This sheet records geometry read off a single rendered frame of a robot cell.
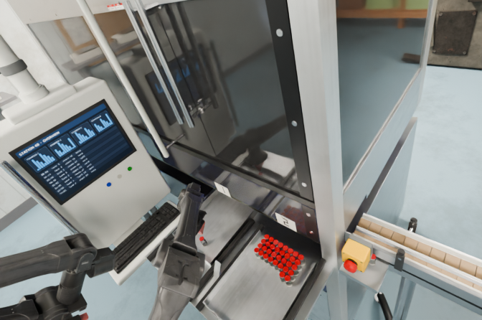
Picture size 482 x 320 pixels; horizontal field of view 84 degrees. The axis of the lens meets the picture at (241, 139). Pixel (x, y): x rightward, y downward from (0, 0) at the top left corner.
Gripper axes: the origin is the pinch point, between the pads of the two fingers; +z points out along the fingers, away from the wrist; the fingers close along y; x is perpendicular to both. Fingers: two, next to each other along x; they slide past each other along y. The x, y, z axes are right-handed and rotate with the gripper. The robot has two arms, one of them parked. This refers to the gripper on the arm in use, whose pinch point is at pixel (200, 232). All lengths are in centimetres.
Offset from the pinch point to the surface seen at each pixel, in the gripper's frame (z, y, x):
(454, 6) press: 24, 341, -118
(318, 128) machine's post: -55, 7, -50
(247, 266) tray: 7.9, -3.5, -21.9
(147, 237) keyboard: 14.4, -4.6, 36.1
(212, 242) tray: 8.3, 1.1, -2.4
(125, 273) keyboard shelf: 16.7, -22.3, 36.1
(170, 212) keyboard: 14.5, 12.2, 34.0
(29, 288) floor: 100, -49, 191
